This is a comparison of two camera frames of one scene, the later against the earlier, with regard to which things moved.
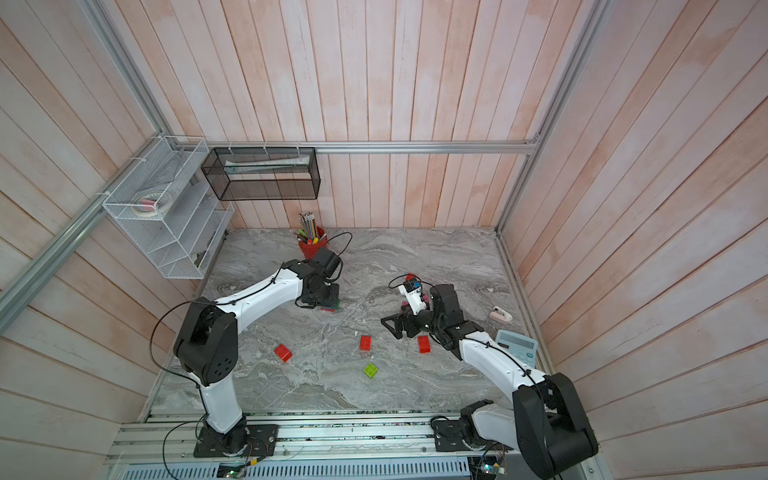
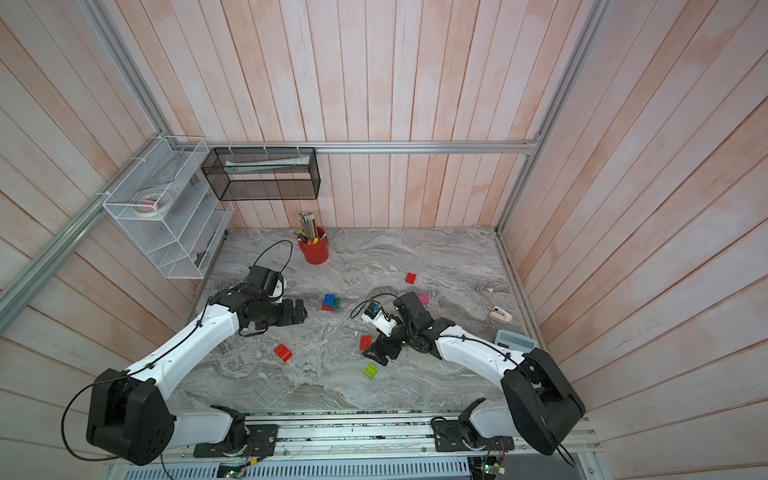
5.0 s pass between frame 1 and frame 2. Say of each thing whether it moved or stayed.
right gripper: moved
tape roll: stayed
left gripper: moved
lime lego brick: stayed
